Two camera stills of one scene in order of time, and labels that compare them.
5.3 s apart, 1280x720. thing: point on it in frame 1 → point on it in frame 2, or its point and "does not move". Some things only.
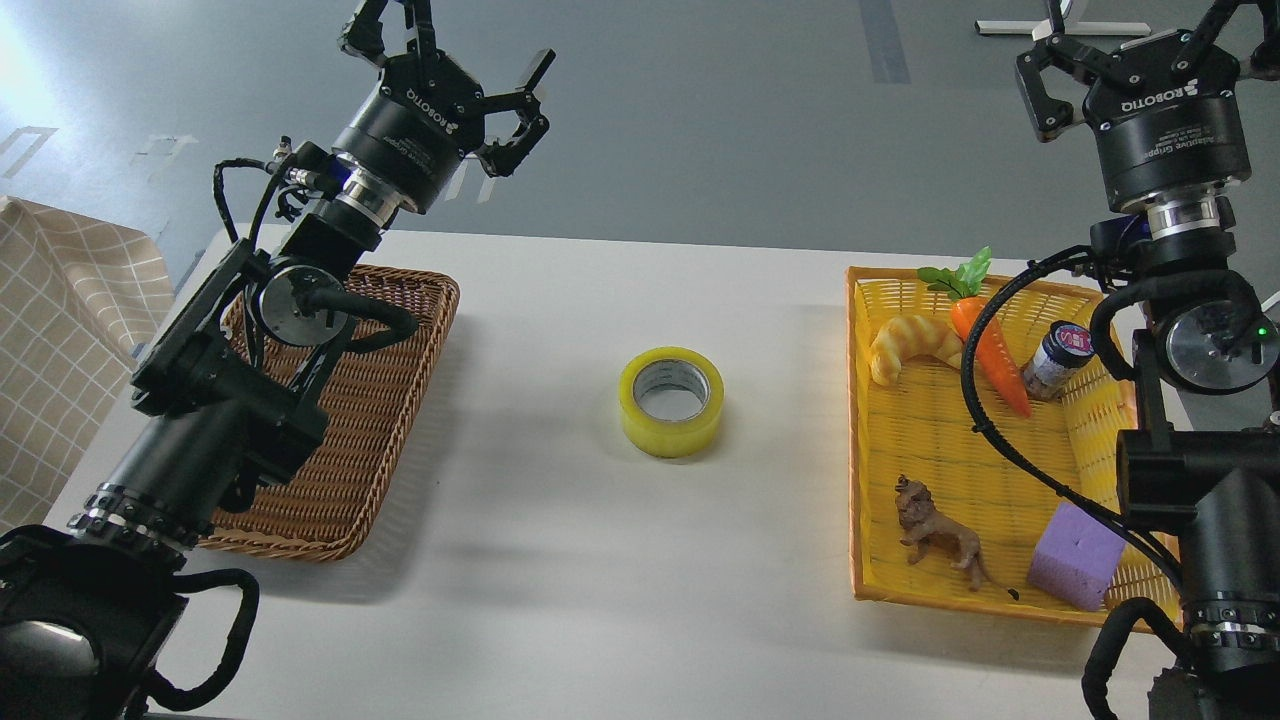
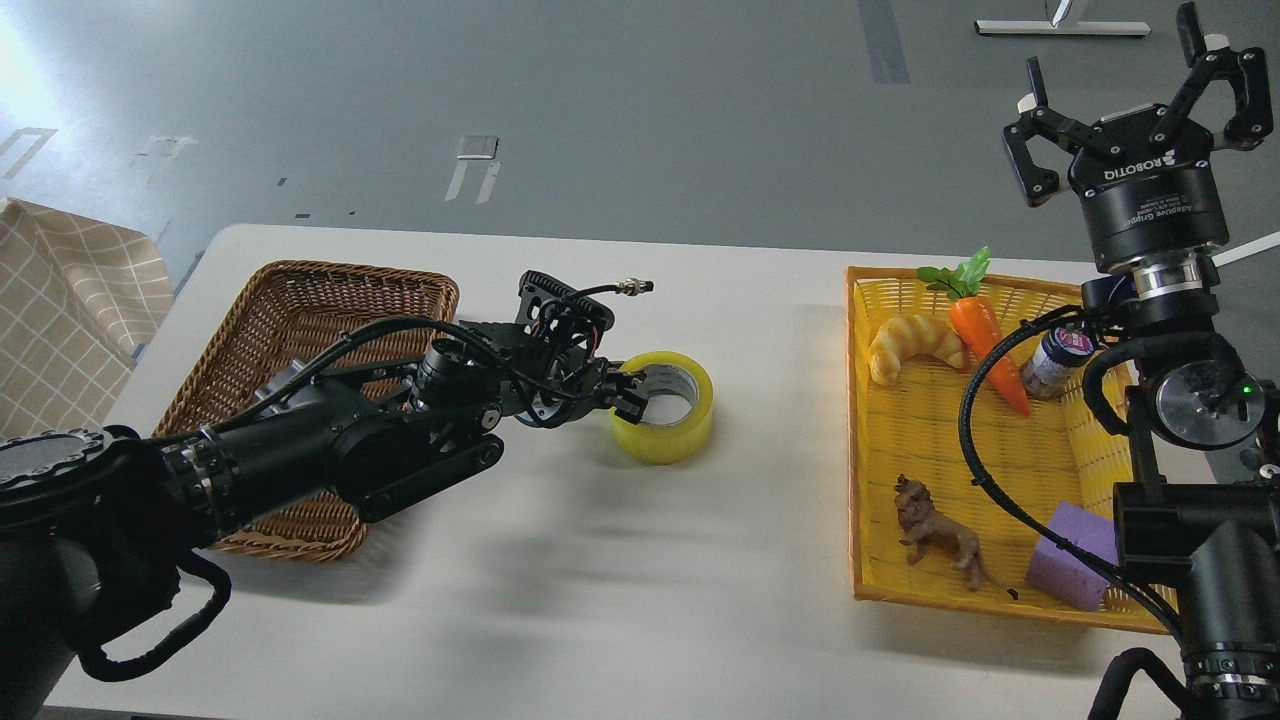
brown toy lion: x=925 y=527 does not move
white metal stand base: x=1042 y=29 does not move
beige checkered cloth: x=81 y=300 does not move
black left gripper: x=427 y=112 → x=552 y=382
